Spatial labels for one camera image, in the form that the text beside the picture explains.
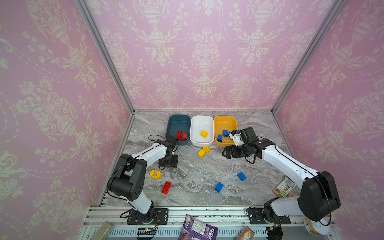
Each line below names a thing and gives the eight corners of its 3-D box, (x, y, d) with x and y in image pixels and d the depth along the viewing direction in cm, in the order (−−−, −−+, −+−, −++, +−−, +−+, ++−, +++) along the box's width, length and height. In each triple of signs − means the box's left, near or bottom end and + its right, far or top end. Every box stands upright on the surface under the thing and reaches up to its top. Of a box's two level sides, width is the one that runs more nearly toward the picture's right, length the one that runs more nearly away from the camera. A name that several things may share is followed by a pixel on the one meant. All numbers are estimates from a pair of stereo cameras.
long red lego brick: (161, 193, 84) (160, 191, 82) (166, 182, 87) (165, 180, 85) (167, 194, 83) (166, 193, 81) (171, 184, 87) (171, 182, 85)
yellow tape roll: (150, 179, 88) (149, 177, 86) (151, 172, 91) (150, 170, 89) (161, 179, 88) (160, 177, 86) (162, 172, 91) (161, 170, 89)
